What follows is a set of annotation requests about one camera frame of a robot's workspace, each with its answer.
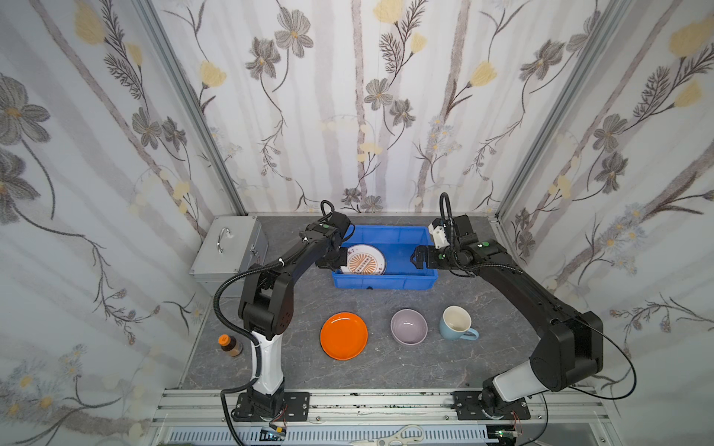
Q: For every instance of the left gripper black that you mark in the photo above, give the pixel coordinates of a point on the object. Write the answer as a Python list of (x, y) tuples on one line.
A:
[(333, 256)]

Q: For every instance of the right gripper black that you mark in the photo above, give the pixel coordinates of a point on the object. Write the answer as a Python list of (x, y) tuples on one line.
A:
[(426, 256)]

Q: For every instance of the blue plastic bin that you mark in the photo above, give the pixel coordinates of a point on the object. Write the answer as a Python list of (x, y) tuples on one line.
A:
[(396, 245)]

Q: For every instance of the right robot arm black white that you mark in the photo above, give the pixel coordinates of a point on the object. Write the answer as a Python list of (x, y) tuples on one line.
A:
[(571, 343)]

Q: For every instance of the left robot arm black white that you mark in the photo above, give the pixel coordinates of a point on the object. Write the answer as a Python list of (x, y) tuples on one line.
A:
[(267, 304)]

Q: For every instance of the light blue mug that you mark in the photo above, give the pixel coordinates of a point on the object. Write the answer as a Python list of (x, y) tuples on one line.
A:
[(456, 324)]

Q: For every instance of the purple bowl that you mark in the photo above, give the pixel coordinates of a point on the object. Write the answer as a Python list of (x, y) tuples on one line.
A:
[(409, 327)]

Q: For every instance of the grey metal first aid case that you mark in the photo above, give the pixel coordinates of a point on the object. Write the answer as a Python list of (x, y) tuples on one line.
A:
[(232, 245)]

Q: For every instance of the small bottle orange cap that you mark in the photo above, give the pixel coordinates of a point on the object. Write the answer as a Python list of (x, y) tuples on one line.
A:
[(230, 345)]

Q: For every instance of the white scissors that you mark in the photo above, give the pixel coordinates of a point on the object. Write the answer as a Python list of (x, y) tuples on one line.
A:
[(407, 435)]

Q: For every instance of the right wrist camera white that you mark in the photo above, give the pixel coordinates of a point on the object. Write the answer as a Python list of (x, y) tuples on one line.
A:
[(438, 236)]

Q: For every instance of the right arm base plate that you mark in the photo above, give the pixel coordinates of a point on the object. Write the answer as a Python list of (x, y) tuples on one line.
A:
[(478, 405)]

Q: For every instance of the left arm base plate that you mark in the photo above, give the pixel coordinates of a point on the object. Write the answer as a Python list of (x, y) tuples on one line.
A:
[(294, 408)]

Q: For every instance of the aluminium rail frame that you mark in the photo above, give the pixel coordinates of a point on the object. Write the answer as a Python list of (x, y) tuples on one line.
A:
[(338, 417)]

